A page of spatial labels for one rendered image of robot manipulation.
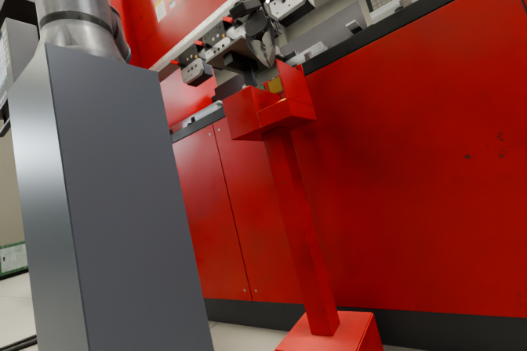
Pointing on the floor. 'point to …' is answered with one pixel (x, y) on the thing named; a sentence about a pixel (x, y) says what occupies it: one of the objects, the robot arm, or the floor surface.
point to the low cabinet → (12, 260)
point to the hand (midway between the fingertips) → (268, 63)
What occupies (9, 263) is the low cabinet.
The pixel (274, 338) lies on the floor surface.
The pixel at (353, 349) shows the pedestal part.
